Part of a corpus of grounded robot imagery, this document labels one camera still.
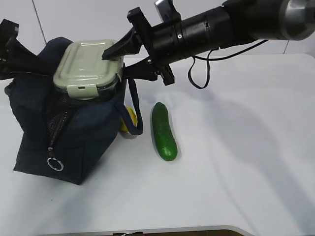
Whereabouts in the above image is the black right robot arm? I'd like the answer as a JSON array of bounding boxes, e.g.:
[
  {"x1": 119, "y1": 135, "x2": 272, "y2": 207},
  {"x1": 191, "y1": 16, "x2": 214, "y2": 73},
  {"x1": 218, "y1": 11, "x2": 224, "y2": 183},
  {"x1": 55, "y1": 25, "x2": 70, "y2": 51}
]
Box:
[{"x1": 102, "y1": 0, "x2": 315, "y2": 85}]

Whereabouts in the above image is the green cucumber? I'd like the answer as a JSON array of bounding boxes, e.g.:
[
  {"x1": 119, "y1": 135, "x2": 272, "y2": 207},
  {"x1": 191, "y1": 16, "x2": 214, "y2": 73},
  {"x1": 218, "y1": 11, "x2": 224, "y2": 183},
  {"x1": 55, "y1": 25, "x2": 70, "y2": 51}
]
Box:
[{"x1": 151, "y1": 102, "x2": 178, "y2": 162}]

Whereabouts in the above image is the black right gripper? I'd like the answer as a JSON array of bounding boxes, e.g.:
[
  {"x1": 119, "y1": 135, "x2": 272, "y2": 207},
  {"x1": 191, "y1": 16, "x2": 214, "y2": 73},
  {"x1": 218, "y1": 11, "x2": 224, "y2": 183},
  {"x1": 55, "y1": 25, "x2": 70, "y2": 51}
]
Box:
[{"x1": 102, "y1": 7, "x2": 180, "y2": 86}]

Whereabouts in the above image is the dark blue lunch bag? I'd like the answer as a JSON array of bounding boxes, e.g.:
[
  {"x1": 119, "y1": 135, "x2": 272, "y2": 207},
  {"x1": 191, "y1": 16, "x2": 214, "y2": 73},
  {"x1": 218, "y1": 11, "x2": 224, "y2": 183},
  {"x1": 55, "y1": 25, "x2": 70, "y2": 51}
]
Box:
[{"x1": 4, "y1": 37, "x2": 143, "y2": 185}]

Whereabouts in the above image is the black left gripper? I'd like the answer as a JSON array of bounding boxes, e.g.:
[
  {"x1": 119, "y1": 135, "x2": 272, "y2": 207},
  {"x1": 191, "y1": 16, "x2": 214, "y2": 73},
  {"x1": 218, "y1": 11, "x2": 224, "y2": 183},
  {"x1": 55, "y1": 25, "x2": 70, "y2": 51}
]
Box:
[{"x1": 0, "y1": 19, "x2": 56, "y2": 80}]

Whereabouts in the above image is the yellow lemon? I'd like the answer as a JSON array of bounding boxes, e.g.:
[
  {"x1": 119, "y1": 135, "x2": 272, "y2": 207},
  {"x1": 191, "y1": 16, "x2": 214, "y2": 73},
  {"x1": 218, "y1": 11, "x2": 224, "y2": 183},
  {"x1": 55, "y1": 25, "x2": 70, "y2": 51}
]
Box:
[{"x1": 120, "y1": 106, "x2": 137, "y2": 134}]

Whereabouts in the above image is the green lidded glass container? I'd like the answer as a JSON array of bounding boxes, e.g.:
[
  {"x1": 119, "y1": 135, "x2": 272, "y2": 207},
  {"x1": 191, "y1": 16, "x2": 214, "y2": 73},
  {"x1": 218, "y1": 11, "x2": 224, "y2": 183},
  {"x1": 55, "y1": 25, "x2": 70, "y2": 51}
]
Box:
[{"x1": 53, "y1": 39, "x2": 124, "y2": 100}]

